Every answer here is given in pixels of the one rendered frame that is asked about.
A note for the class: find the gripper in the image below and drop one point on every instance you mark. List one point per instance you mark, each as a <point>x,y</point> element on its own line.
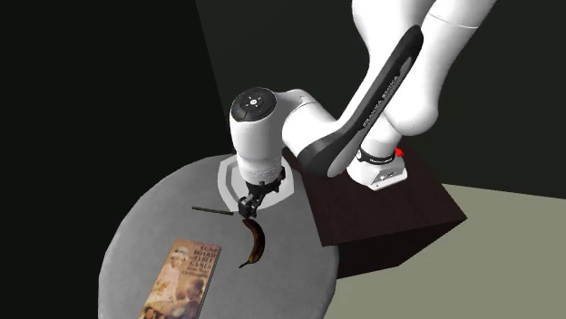
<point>265,180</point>

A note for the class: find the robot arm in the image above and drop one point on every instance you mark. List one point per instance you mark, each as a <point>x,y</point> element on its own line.
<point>258,141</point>

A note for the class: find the white hexagonal plate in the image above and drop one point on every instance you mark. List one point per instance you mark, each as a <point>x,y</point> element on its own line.
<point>227,179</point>

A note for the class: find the brown overripe banana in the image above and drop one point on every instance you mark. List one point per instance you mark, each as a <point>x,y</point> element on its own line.
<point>258,240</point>

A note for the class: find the thin dark stick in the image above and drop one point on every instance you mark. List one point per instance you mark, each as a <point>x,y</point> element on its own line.
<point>212,210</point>

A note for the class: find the round grey table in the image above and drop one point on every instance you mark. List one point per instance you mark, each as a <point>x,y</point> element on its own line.
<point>292,274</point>

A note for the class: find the illustrated book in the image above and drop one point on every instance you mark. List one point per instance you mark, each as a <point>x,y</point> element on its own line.
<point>185,278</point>

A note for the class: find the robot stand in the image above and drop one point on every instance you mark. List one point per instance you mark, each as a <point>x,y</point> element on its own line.
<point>376,212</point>

